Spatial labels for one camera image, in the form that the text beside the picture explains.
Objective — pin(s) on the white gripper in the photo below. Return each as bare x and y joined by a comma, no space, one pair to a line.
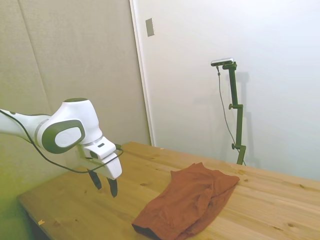
110,168

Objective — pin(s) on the rust orange shorts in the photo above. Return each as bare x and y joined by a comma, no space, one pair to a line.
185,200

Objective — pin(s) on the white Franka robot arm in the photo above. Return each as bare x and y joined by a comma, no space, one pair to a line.
72,112

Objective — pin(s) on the small tan tape piece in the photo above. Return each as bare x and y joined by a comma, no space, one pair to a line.
40,221

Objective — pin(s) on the white door frame strip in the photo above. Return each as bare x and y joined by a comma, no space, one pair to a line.
142,75

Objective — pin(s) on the dark articulated camera stand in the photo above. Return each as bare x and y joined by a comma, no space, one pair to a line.
233,87

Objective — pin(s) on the grey wall plate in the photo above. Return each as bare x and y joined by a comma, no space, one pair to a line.
150,27

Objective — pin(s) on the silver camera on stand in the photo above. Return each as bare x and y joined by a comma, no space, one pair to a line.
222,61

